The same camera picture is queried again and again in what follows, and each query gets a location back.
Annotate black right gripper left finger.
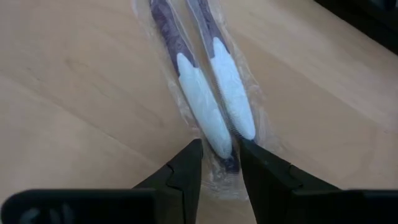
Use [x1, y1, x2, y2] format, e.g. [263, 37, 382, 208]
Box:
[132, 139, 203, 224]

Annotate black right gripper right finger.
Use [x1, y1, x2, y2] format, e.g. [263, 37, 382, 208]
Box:
[239, 139, 340, 224]

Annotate purple toothbrush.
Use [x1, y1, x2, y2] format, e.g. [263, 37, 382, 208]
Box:
[148, 0, 240, 175]
[185, 0, 257, 141]

